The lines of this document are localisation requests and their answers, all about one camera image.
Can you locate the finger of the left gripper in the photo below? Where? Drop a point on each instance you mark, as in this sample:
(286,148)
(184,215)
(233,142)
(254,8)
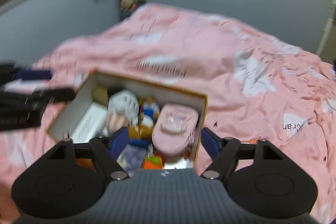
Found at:
(54,95)
(31,75)

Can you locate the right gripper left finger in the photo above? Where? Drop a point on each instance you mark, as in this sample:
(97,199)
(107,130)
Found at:
(106,151)

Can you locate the white rectangular box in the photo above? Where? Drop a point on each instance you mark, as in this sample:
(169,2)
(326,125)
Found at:
(92,123)

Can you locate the orange yellow knitted toy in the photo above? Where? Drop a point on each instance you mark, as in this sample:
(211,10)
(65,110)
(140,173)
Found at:
(153,162)

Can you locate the orange cardboard box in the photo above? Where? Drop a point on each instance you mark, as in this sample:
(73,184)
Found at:
(137,149)

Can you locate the pink mini backpack pouch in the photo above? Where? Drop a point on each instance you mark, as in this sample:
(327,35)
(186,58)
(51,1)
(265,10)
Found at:
(174,129)

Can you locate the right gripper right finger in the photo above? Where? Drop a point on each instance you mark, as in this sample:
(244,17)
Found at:
(223,152)

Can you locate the duck sailor plush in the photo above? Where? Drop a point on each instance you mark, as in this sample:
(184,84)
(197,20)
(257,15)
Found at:
(149,107)

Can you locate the pink bed duvet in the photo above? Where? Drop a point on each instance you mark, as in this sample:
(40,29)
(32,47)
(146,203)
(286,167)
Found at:
(276,99)

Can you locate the white seal plush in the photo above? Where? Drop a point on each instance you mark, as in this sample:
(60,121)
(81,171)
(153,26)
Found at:
(123,109)

